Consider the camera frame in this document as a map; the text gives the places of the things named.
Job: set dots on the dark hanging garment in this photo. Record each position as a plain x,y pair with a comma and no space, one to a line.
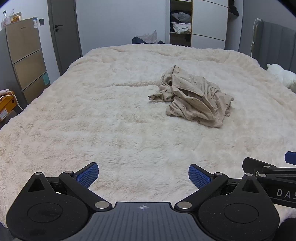
233,8

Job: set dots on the tan drawer cabinet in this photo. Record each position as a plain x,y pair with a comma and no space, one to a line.
25,46

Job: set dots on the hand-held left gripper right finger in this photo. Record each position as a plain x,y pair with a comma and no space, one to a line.
199,176

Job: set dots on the black wall switch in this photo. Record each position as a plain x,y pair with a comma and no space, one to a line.
41,22

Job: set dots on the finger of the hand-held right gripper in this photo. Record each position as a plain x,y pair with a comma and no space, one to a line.
291,158
259,165

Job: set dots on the cream fluffy blanket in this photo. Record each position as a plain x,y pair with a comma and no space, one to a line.
104,115

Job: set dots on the grey padded headboard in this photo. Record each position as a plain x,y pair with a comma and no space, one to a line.
275,41

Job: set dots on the white plush toy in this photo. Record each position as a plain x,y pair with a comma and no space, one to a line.
282,74

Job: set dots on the clothes pile on floor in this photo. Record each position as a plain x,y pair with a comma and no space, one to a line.
149,37

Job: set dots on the orange box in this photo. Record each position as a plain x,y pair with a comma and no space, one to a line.
5,106

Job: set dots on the white wardrobe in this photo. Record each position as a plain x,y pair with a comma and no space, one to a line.
208,20

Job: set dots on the grey door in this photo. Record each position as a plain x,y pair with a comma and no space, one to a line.
66,34

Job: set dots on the white folded cloth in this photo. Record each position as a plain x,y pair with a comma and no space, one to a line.
181,29

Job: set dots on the grey folded cloth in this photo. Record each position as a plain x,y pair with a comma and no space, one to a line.
181,16

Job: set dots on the teal sticker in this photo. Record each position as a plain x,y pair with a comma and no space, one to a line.
46,78

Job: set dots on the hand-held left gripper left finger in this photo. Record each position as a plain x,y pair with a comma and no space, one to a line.
87,174

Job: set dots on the snack jar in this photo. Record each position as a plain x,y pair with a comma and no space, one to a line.
16,17

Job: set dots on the beige printed pajama top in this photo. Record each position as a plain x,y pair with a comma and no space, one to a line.
192,97

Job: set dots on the dark blue cloth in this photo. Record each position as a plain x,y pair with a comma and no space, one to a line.
138,40

